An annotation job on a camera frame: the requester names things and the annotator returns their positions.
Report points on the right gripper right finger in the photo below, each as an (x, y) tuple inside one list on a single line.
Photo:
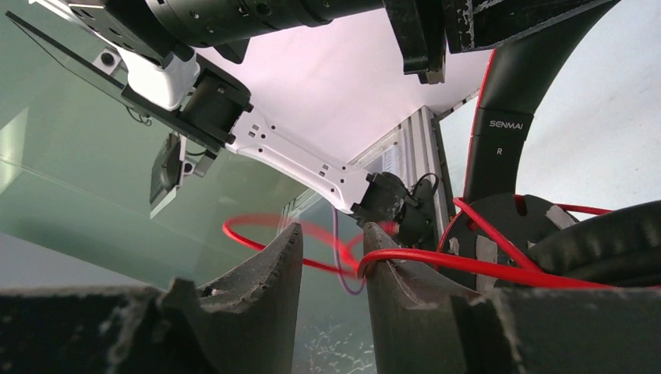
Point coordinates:
[(424, 322)]

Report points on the aluminium frame rail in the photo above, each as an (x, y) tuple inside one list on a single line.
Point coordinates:
[(414, 152)]

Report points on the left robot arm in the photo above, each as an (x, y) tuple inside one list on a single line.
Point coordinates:
[(206, 107)]

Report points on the red headphones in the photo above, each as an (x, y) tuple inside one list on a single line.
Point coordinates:
[(563, 169)]

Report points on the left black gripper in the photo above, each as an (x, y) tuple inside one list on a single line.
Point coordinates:
[(419, 27)]

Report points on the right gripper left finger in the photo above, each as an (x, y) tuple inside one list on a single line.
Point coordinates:
[(242, 322)]

